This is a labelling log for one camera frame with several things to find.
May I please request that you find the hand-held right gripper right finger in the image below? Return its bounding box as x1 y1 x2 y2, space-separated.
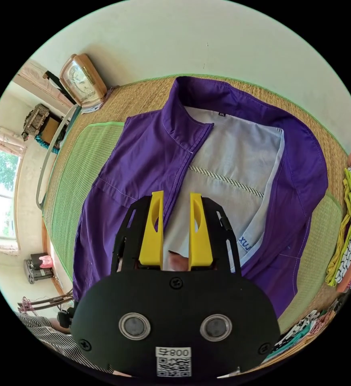
188 192 214 269

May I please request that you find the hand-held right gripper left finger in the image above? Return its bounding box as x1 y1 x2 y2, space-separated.
139 190 166 268

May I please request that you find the purple vest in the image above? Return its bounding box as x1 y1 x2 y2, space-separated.
72 76 329 319

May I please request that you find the person's right hand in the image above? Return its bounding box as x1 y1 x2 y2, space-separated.
167 250 192 272

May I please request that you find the pile of clothes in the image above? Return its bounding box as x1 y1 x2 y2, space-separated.
325 150 351 294
270 301 342 358

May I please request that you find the person's body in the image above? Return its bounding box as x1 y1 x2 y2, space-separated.
14 310 114 375

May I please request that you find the woven basket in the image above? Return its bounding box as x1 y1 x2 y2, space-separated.
21 103 50 141

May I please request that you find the wooden mantel clock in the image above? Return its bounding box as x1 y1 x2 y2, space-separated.
59 53 108 109

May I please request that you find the pink floral curtain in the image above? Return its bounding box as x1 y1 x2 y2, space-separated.
0 123 28 158

